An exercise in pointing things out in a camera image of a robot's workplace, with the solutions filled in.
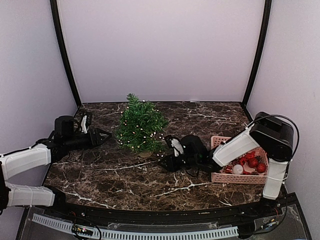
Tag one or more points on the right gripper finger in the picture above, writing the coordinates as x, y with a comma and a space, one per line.
166, 161
168, 168

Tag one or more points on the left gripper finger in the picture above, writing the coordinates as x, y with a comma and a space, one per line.
104, 134
103, 139

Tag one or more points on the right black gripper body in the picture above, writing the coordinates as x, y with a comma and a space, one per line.
177, 166

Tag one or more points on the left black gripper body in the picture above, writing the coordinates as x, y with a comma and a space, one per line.
93, 143

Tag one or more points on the small green christmas tree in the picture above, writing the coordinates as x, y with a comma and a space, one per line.
140, 126

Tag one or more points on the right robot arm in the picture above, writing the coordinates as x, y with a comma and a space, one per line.
272, 132

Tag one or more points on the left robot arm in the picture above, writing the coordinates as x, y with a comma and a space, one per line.
68, 135

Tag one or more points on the pink plastic basket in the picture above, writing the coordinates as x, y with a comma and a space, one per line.
249, 176

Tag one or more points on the white ball ornament lower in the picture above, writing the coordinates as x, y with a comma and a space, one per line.
237, 169

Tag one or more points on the red bow ornament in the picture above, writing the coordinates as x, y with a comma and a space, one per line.
246, 157

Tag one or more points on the red glitter ball left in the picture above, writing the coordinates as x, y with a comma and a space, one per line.
253, 162

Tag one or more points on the red glitter ball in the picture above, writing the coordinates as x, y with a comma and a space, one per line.
253, 162
261, 168

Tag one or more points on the red glitter ball right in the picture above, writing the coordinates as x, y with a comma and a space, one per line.
261, 168

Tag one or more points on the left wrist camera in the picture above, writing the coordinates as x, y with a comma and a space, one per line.
83, 125

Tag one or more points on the white slotted cable duct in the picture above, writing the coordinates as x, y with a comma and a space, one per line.
121, 231

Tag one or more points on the black front table rail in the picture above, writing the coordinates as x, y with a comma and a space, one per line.
226, 203

